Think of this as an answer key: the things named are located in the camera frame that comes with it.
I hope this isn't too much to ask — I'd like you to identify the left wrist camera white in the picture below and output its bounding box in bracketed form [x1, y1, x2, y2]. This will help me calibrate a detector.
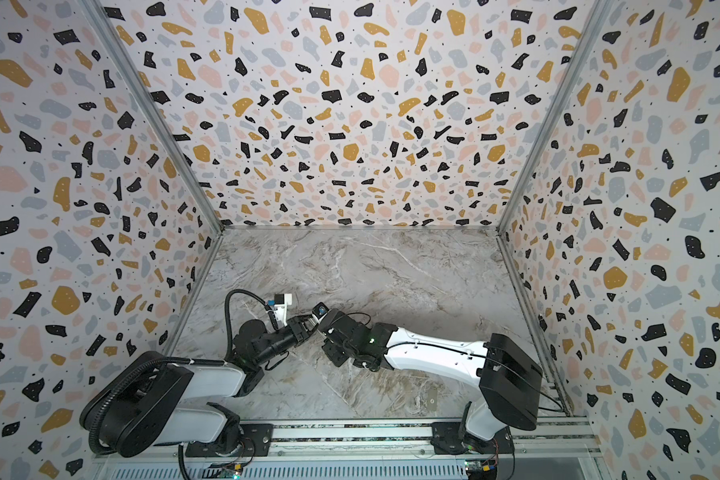
[267, 293, 293, 330]

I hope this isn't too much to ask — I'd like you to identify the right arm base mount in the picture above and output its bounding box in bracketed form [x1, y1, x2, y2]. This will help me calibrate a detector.
[430, 402, 510, 455]

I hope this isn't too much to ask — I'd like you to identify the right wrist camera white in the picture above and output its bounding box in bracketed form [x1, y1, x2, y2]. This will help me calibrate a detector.
[311, 302, 329, 323]

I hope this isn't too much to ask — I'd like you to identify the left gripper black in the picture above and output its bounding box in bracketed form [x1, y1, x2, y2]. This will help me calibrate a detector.
[252, 315, 319, 369]

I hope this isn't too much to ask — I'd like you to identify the electronics board with wires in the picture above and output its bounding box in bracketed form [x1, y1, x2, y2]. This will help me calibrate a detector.
[206, 460, 250, 480]

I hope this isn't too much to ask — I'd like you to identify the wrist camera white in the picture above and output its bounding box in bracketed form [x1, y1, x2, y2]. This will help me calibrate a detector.
[267, 293, 293, 330]
[311, 302, 329, 323]

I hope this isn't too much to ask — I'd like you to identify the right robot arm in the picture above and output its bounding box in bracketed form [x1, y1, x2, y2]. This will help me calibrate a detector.
[313, 304, 543, 441]

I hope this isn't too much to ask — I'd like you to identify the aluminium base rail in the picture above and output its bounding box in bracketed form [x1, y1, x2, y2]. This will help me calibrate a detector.
[91, 417, 610, 479]

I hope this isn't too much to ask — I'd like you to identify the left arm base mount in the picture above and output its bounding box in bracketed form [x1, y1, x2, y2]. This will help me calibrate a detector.
[185, 423, 274, 461]

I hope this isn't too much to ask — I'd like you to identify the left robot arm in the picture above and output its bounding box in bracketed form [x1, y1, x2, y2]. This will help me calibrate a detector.
[79, 314, 317, 458]

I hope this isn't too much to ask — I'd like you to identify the right electronics board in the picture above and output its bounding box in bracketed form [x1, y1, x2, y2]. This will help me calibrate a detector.
[464, 458, 498, 480]

